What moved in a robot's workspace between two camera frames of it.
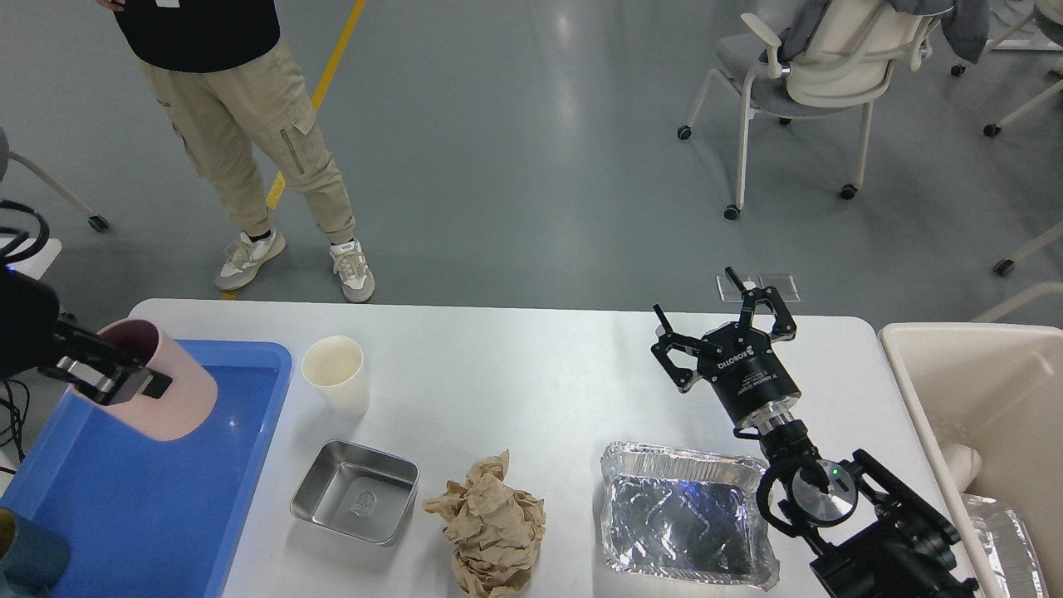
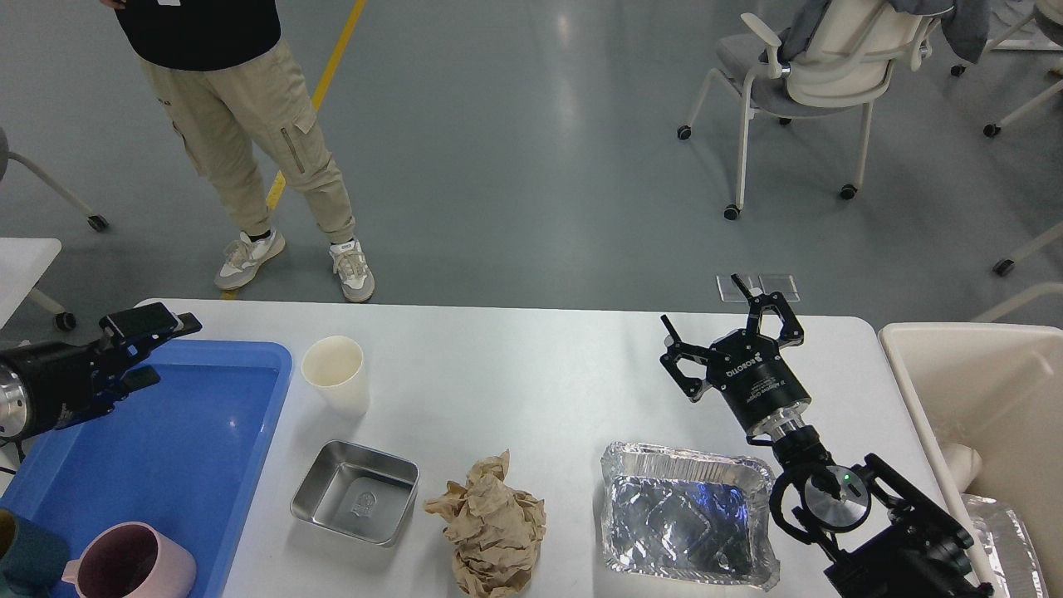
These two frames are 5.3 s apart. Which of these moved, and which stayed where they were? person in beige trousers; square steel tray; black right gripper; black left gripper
Moved: black left gripper
Stayed: person in beige trousers; black right gripper; square steel tray
